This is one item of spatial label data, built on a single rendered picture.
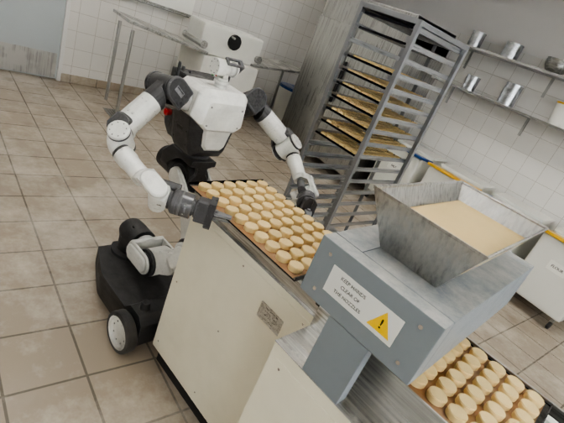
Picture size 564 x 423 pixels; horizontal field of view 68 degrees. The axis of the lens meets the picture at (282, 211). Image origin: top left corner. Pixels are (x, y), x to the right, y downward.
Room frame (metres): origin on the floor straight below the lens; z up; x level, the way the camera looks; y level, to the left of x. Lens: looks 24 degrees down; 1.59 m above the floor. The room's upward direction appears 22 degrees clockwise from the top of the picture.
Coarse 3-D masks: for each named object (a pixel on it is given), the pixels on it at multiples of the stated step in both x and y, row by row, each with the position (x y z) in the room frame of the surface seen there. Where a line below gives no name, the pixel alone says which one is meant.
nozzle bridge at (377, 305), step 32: (320, 256) 0.89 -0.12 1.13; (352, 256) 0.85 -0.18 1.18; (384, 256) 0.91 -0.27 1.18; (512, 256) 1.28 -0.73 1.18; (320, 288) 0.87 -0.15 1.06; (352, 288) 0.82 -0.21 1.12; (384, 288) 0.79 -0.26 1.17; (416, 288) 0.82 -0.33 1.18; (448, 288) 0.88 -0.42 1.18; (480, 288) 0.95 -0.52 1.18; (512, 288) 1.15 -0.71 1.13; (352, 320) 0.80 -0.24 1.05; (384, 320) 0.76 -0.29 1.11; (416, 320) 0.73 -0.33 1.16; (448, 320) 0.74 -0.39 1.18; (480, 320) 1.00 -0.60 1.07; (320, 352) 0.82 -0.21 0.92; (352, 352) 0.78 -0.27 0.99; (384, 352) 0.74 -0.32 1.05; (416, 352) 0.71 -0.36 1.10; (320, 384) 0.80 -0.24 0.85; (352, 384) 0.79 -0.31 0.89
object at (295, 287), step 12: (228, 228) 1.35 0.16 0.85; (240, 240) 1.30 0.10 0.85; (252, 252) 1.26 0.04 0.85; (264, 264) 1.22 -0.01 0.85; (276, 276) 1.18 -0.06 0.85; (288, 276) 1.16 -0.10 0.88; (288, 288) 1.15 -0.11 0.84; (300, 288) 1.12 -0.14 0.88; (300, 300) 1.11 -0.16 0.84; (312, 300) 1.09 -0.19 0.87
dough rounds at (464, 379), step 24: (456, 360) 1.04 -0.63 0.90; (480, 360) 1.07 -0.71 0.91; (432, 384) 0.89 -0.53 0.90; (456, 384) 0.92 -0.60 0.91; (480, 384) 0.94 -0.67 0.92; (504, 384) 0.99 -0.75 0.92; (432, 408) 0.81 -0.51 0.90; (456, 408) 0.82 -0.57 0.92; (480, 408) 0.88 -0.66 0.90; (504, 408) 0.90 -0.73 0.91; (528, 408) 0.93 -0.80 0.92
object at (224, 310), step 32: (192, 224) 1.45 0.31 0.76; (192, 256) 1.41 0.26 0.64; (224, 256) 1.32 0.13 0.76; (192, 288) 1.38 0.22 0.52; (224, 288) 1.29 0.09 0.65; (256, 288) 1.20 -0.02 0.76; (160, 320) 1.46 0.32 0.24; (192, 320) 1.34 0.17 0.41; (224, 320) 1.25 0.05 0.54; (256, 320) 1.17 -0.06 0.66; (288, 320) 1.11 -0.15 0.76; (160, 352) 1.42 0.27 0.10; (192, 352) 1.31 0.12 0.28; (224, 352) 1.22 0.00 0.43; (256, 352) 1.14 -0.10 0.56; (192, 384) 1.27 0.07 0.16; (224, 384) 1.18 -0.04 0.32; (224, 416) 1.15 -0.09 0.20
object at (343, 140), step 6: (324, 132) 2.98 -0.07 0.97; (330, 138) 2.91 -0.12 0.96; (336, 138) 2.92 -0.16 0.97; (342, 138) 3.01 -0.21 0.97; (348, 138) 3.09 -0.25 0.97; (342, 144) 2.83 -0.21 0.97; (348, 144) 2.89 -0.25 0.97; (354, 144) 2.98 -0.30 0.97; (348, 150) 2.79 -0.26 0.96; (354, 150) 2.79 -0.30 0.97; (366, 150) 2.93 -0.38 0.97; (372, 150) 3.01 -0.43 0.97; (378, 150) 3.08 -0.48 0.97; (384, 150) 3.22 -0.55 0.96; (384, 156) 3.01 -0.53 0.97; (390, 156) 3.06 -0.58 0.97; (396, 156) 3.14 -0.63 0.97
